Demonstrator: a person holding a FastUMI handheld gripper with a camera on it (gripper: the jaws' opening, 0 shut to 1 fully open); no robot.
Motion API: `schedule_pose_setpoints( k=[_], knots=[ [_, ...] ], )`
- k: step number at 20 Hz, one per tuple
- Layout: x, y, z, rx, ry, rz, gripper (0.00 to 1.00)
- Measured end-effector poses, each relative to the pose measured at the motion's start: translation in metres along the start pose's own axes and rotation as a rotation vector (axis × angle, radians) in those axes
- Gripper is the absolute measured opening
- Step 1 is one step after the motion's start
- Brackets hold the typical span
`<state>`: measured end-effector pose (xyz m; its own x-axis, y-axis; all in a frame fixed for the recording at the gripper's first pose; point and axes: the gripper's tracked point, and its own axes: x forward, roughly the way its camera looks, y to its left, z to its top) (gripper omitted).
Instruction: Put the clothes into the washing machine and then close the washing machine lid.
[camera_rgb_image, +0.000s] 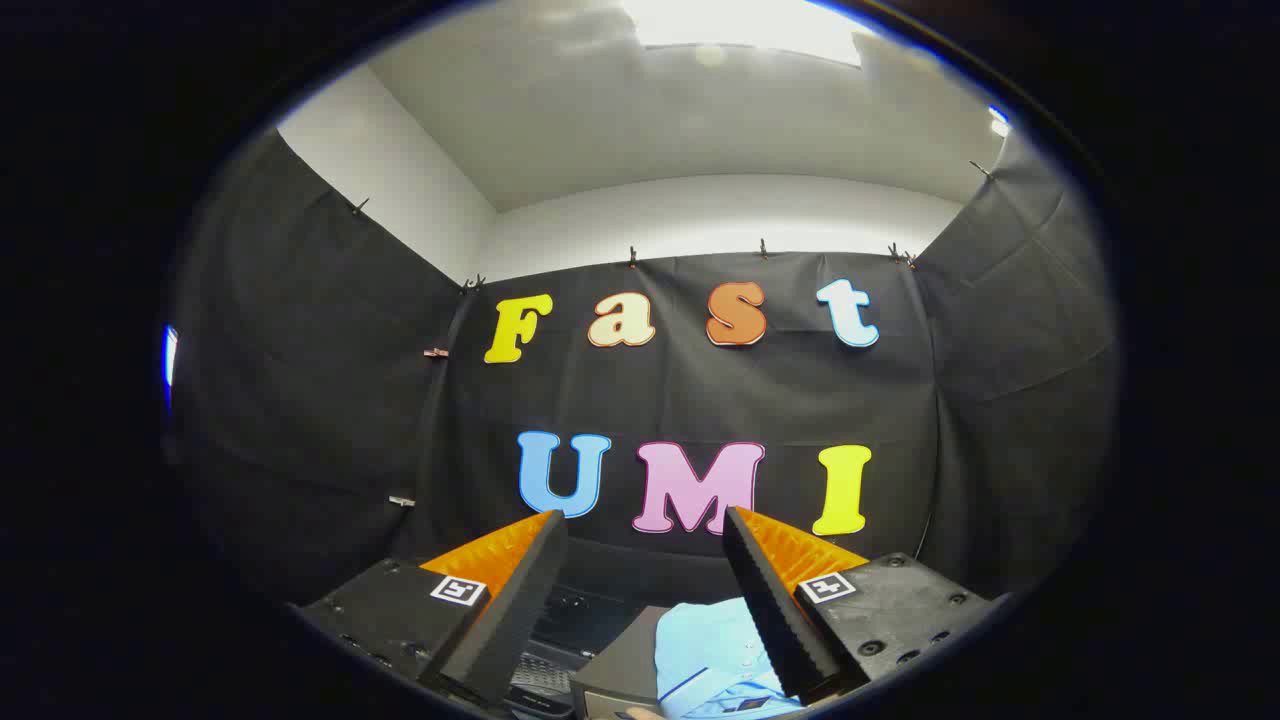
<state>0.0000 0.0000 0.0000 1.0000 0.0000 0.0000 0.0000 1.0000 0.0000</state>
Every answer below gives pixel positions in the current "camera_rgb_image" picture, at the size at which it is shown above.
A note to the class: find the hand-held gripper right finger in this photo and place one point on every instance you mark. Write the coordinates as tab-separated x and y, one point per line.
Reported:
775	620

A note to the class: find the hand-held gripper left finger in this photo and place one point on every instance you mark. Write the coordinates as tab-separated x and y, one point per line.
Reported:
505	620

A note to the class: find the light blue shirt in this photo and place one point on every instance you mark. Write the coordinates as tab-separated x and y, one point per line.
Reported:
710	650

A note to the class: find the dark grey washing machine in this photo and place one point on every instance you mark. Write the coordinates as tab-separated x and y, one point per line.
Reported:
580	625

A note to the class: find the black backdrop cloth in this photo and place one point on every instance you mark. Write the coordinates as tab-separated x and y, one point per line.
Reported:
680	400

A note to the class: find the ceiling light panel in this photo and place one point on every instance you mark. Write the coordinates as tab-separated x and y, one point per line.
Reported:
750	20

